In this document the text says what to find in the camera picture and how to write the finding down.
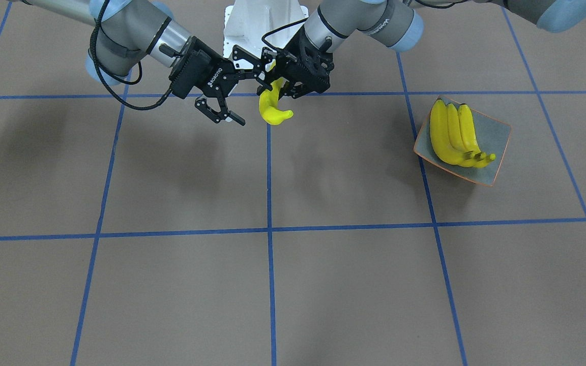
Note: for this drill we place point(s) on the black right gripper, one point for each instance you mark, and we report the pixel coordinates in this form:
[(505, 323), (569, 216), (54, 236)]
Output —
[(212, 83)]

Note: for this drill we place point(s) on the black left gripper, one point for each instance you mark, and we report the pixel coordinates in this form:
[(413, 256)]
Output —
[(290, 67)]

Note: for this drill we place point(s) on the yellow banana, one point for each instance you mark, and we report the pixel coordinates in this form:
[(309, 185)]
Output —
[(453, 131), (439, 136), (469, 139), (268, 104)]

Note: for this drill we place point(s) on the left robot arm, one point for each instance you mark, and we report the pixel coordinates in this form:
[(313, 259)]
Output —
[(398, 26)]

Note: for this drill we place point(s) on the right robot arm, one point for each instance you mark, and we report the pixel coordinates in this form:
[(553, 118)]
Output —
[(124, 32)]

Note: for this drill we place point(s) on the grey square plate orange rim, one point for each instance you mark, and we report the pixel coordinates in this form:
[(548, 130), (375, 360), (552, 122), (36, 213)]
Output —
[(492, 136)]

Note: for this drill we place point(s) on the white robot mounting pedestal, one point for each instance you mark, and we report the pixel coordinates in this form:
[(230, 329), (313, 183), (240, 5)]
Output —
[(247, 21)]

